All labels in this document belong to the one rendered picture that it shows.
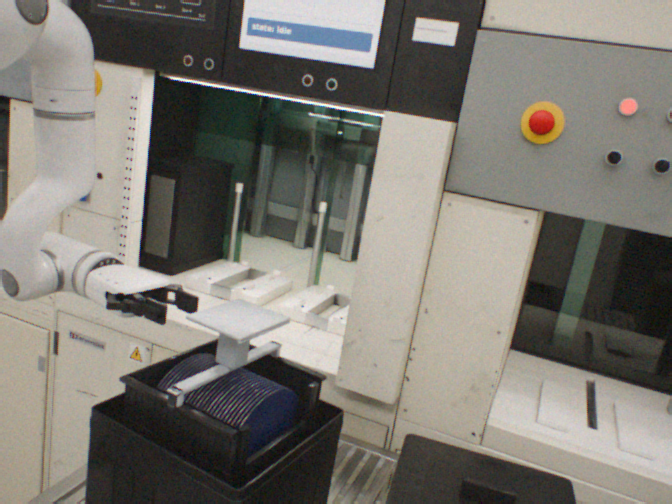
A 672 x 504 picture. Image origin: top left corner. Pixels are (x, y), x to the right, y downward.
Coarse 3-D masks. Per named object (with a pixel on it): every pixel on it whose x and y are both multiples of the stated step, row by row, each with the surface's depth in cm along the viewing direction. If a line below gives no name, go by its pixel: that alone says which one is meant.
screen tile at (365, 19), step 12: (324, 0) 111; (336, 0) 110; (348, 0) 109; (360, 0) 108; (372, 0) 108; (324, 12) 111; (336, 12) 110; (348, 12) 109; (360, 12) 109; (372, 12) 108; (372, 24) 108
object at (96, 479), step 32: (96, 416) 85; (320, 416) 100; (96, 448) 86; (128, 448) 83; (160, 448) 80; (320, 448) 92; (96, 480) 87; (128, 480) 84; (160, 480) 80; (192, 480) 77; (256, 480) 77; (288, 480) 85; (320, 480) 95
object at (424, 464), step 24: (408, 456) 100; (432, 456) 101; (456, 456) 103; (480, 456) 104; (408, 480) 94; (432, 480) 95; (456, 480) 96; (480, 480) 97; (504, 480) 98; (528, 480) 99; (552, 480) 101
